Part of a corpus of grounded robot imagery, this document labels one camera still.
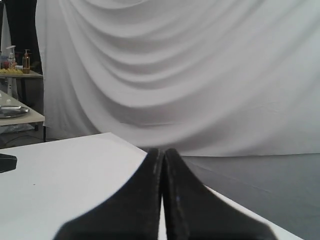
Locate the amber pump bottle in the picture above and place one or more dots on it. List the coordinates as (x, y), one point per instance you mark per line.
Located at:
(26, 62)

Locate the clear pump bottle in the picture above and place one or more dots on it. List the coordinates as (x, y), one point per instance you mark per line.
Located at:
(11, 57)

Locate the white backdrop cloth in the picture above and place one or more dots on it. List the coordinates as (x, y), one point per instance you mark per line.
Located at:
(208, 77)

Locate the far background table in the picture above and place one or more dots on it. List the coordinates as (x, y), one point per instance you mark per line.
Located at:
(10, 74)

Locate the black computer keyboard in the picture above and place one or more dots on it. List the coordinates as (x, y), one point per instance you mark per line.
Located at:
(7, 163)

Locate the wooden side table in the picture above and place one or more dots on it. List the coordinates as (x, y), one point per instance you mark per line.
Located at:
(33, 117)

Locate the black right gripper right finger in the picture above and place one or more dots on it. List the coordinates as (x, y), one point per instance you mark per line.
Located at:
(193, 212)

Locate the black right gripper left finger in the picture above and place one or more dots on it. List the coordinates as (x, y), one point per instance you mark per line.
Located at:
(131, 213)

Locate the metal tray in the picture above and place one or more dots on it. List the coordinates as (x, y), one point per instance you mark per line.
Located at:
(13, 111)

